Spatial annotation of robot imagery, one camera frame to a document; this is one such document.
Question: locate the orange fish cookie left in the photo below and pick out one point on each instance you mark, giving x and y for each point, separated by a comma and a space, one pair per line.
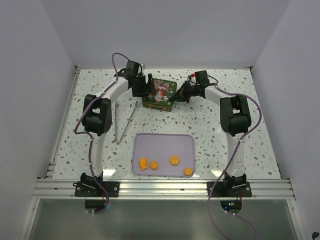
143, 163

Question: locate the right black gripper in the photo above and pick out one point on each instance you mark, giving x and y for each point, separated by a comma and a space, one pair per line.
179, 96

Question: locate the metal tongs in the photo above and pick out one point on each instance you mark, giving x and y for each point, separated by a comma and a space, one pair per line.
122, 125

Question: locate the green cookie tin box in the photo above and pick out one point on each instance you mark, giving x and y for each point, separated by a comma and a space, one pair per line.
166, 106

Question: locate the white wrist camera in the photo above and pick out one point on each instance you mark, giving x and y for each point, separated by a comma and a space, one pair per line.
142, 67
190, 78

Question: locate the aluminium front rail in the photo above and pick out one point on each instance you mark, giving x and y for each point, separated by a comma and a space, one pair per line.
164, 189

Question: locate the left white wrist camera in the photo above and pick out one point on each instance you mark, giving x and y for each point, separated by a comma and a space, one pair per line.
142, 67

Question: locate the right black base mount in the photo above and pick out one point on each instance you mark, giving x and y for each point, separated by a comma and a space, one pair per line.
231, 186

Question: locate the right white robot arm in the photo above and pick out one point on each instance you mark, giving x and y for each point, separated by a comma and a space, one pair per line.
235, 120

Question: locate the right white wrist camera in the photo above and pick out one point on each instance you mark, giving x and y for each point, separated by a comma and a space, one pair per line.
190, 78

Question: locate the orange flower cookie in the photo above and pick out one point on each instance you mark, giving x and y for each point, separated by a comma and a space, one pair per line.
154, 165

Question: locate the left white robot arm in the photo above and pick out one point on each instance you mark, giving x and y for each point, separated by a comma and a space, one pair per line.
97, 118

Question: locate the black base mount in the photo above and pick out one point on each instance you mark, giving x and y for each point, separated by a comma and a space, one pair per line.
231, 186
87, 187

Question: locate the lilac plastic tray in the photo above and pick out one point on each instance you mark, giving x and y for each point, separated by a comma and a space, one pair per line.
160, 147

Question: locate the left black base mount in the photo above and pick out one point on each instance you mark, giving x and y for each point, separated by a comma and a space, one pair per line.
87, 187

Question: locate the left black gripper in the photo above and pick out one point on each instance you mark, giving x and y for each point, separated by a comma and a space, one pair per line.
141, 92

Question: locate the orange dotted round cookie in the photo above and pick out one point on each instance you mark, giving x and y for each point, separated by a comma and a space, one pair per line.
174, 160

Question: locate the orange plain round cookie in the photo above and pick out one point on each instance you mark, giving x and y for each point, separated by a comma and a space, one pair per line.
188, 171

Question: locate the gold tin lid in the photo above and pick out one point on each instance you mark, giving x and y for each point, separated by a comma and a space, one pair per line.
164, 90

